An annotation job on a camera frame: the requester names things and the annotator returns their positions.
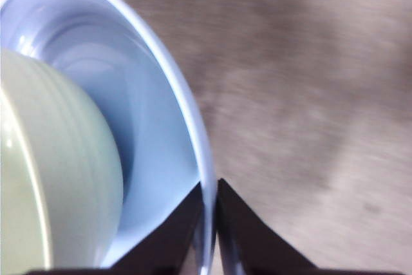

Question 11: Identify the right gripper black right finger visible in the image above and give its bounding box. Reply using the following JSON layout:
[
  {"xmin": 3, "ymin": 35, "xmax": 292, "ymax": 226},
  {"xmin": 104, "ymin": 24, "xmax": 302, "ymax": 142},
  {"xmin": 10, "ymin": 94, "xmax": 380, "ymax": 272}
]
[{"xmin": 217, "ymin": 178, "xmax": 319, "ymax": 271}]

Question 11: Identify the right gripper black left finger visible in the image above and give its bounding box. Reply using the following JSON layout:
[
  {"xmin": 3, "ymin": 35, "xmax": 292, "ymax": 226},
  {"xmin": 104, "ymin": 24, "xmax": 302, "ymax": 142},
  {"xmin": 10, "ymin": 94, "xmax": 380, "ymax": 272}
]
[{"xmin": 108, "ymin": 181, "xmax": 207, "ymax": 271}]

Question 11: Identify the green ribbed bowl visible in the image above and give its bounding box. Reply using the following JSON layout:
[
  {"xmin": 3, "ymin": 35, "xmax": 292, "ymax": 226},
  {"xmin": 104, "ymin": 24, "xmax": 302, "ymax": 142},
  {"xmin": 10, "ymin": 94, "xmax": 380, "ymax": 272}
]
[{"xmin": 0, "ymin": 48, "xmax": 125, "ymax": 271}]

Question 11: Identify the blue round plate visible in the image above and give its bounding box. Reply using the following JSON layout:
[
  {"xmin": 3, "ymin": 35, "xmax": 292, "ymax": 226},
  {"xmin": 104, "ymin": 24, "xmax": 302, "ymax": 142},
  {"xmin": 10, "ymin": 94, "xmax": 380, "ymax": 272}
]
[{"xmin": 0, "ymin": 0, "xmax": 216, "ymax": 275}]

